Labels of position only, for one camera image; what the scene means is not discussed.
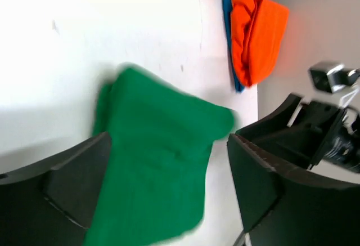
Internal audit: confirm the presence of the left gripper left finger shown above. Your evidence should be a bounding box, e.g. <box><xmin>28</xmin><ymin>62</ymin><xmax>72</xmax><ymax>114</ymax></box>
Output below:
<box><xmin>1</xmin><ymin>132</ymin><xmax>111</xmax><ymax>245</ymax></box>

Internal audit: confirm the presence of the green t shirt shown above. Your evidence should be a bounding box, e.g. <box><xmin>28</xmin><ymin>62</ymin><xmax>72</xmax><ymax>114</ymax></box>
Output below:
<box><xmin>84</xmin><ymin>66</ymin><xmax>235</xmax><ymax>245</ymax></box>

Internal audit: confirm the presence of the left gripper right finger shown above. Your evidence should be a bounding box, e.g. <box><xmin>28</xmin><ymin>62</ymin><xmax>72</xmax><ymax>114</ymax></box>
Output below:
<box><xmin>227</xmin><ymin>134</ymin><xmax>359</xmax><ymax>245</ymax></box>

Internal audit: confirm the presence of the folded blue t shirt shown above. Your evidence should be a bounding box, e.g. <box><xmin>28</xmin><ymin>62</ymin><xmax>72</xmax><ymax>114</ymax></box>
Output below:
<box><xmin>222</xmin><ymin>0</ymin><xmax>245</xmax><ymax>93</ymax></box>

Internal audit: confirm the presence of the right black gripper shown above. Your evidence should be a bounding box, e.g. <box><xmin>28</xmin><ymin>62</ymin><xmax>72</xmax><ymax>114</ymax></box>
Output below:
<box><xmin>236</xmin><ymin>93</ymin><xmax>359</xmax><ymax>173</ymax></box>

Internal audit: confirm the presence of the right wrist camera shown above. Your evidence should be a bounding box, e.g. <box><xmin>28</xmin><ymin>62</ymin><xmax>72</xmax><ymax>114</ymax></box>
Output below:
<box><xmin>308</xmin><ymin>61</ymin><xmax>359</xmax><ymax>94</ymax></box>

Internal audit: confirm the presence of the folded orange t shirt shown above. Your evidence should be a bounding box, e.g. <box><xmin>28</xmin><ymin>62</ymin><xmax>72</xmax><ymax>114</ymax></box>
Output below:
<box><xmin>230</xmin><ymin>0</ymin><xmax>289</xmax><ymax>87</ymax></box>

